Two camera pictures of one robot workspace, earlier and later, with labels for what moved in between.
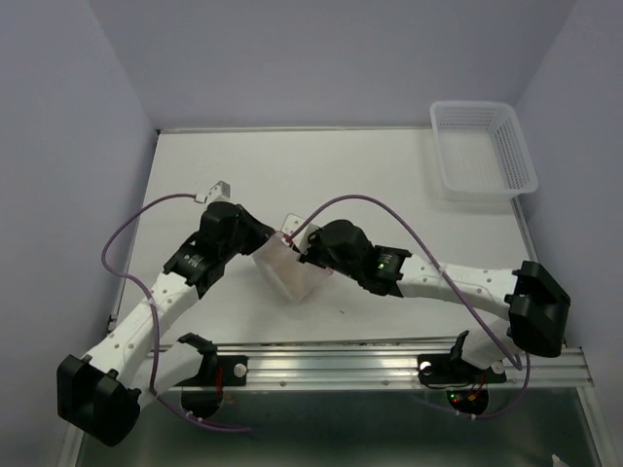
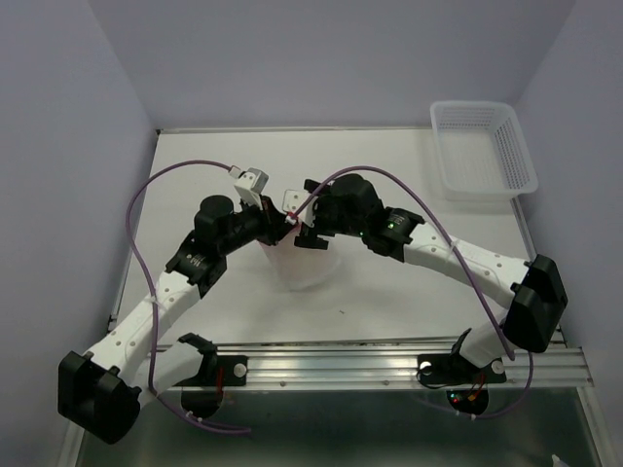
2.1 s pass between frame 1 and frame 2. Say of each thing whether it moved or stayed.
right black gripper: moved
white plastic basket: stayed
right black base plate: stayed
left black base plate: stayed
